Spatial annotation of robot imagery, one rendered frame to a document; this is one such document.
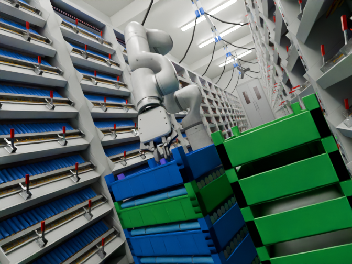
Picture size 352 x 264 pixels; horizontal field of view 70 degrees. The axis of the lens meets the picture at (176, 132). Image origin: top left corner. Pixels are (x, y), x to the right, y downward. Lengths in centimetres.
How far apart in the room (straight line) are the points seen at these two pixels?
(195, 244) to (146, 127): 35
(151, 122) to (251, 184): 37
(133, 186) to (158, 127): 19
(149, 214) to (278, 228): 31
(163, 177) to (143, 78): 37
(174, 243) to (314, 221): 31
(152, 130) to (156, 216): 24
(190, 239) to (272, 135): 29
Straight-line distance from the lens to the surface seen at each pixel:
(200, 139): 143
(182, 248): 65
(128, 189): 70
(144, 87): 81
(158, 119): 75
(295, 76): 187
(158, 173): 60
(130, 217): 74
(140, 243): 75
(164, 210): 63
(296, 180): 52
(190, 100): 145
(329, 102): 117
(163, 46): 121
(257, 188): 52
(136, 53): 95
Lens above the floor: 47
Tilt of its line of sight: 4 degrees up
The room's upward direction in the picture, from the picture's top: 21 degrees counter-clockwise
